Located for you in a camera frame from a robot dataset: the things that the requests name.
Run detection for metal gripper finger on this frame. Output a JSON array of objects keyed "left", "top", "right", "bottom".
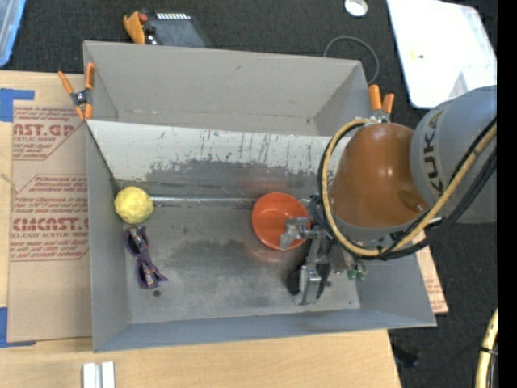
[
  {"left": 292, "top": 264, "right": 325, "bottom": 307},
  {"left": 280, "top": 217, "right": 313, "bottom": 251}
]

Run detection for orange bowl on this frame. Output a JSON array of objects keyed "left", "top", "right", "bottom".
[{"left": 250, "top": 192, "right": 313, "bottom": 251}]

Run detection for grey metal bin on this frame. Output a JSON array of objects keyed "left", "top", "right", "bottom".
[{"left": 82, "top": 40, "right": 439, "bottom": 353}]

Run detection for purple sunglasses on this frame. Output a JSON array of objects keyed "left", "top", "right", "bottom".
[{"left": 123, "top": 226, "right": 169, "bottom": 290}]

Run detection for yellow ball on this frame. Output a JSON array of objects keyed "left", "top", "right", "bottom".
[{"left": 113, "top": 186, "right": 155, "bottom": 226}]

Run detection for brown cardboard board red print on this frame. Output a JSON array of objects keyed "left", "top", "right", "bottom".
[{"left": 0, "top": 70, "right": 450, "bottom": 345}]

